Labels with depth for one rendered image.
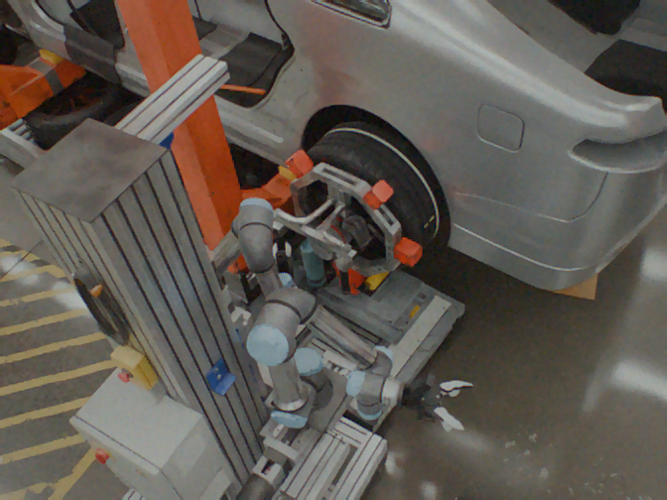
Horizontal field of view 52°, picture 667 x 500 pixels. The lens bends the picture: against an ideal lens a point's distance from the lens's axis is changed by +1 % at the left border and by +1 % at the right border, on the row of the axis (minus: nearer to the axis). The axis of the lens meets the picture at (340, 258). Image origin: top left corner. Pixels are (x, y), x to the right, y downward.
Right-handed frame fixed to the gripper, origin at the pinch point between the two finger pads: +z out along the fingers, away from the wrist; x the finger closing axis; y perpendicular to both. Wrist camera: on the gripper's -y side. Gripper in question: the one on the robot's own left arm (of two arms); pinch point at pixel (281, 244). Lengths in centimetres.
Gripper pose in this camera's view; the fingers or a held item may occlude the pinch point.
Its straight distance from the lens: 290.9
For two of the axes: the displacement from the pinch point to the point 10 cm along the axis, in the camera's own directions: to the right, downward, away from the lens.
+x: 9.9, -1.6, 0.2
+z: -1.4, -7.6, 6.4
